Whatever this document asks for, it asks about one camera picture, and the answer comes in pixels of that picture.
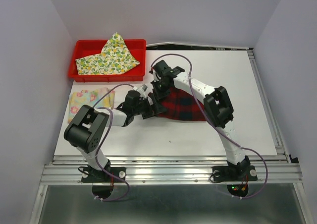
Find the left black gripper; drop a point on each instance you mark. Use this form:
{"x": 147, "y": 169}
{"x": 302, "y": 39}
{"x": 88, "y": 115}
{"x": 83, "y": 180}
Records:
{"x": 152, "y": 110}

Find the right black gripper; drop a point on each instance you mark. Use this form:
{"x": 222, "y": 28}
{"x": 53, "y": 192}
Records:
{"x": 158, "y": 94}

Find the red navy plaid skirt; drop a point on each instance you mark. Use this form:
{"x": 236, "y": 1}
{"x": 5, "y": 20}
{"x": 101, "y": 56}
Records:
{"x": 181, "y": 106}

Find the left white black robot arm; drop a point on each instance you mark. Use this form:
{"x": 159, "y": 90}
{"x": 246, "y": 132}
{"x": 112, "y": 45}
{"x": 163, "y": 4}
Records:
{"x": 85, "y": 131}

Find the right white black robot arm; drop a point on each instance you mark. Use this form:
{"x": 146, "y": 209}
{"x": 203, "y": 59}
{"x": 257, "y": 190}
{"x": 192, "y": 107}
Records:
{"x": 217, "y": 110}

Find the pastel floral folded skirt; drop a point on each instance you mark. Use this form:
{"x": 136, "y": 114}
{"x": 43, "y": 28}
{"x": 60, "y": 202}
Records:
{"x": 87, "y": 97}

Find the lemon print skirt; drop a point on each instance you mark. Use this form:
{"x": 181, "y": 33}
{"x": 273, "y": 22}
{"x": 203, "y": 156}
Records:
{"x": 114, "y": 59}

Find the red plastic bin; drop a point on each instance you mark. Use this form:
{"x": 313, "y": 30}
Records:
{"x": 137, "y": 48}

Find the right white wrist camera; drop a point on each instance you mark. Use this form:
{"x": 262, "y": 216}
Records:
{"x": 156, "y": 78}

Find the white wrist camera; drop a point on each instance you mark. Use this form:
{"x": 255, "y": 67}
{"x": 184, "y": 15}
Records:
{"x": 156, "y": 78}
{"x": 141, "y": 89}

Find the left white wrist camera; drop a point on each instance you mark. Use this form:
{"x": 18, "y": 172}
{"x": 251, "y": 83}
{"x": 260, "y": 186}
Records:
{"x": 141, "y": 89}

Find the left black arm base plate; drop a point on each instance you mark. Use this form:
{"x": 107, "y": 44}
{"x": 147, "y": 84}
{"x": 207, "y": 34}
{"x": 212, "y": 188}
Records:
{"x": 119, "y": 175}

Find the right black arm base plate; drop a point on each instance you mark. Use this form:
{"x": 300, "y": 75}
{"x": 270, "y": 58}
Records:
{"x": 231, "y": 174}

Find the aluminium front rail frame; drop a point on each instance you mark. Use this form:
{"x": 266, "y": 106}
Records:
{"x": 161, "y": 170}

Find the aluminium right side rail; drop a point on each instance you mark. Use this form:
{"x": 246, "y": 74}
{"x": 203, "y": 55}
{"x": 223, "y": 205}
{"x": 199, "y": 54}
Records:
{"x": 278, "y": 138}

